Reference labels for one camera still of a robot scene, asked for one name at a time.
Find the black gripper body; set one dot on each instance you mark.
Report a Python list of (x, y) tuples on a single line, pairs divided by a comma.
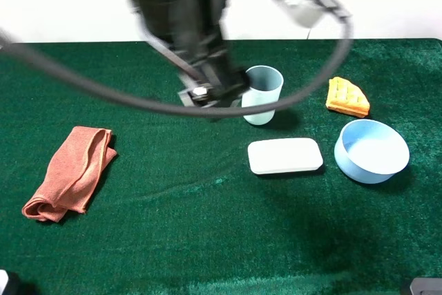
[(219, 83)]

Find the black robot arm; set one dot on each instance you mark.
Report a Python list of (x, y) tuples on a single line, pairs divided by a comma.
[(190, 30)]

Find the light blue cup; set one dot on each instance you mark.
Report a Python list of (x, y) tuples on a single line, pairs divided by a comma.
[(265, 86)]

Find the orange waffle piece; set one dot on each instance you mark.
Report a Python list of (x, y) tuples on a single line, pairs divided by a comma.
[(346, 98)]

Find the orange folded cloth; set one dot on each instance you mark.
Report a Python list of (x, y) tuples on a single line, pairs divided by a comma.
[(72, 175)]

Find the light blue bowl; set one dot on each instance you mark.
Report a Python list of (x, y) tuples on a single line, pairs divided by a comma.
[(370, 152)]

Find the green felt table mat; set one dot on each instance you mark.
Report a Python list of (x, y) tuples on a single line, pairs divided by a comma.
[(179, 211)]

